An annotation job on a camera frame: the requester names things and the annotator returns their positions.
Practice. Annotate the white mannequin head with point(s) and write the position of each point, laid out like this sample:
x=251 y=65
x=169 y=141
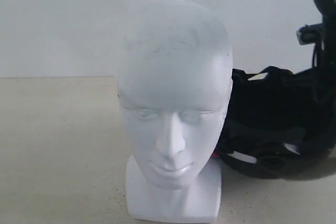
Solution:
x=174 y=86

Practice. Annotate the black helmet with visor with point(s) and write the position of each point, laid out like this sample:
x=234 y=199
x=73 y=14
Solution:
x=281 y=126

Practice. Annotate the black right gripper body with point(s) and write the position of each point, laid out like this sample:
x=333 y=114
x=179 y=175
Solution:
x=327 y=10

